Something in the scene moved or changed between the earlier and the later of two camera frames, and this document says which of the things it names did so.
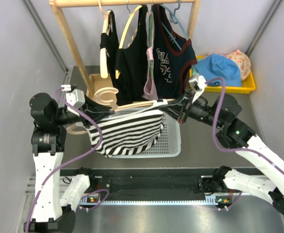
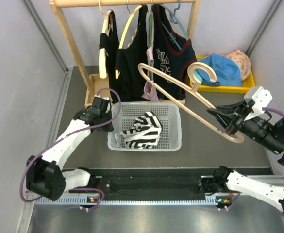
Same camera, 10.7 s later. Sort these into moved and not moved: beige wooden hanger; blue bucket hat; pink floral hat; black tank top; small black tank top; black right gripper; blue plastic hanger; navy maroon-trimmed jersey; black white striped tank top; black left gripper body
Moved: black white striped tank top; beige wooden hanger; black right gripper; black left gripper body
Not moved: blue plastic hanger; black tank top; small black tank top; navy maroon-trimmed jersey; pink floral hat; blue bucket hat
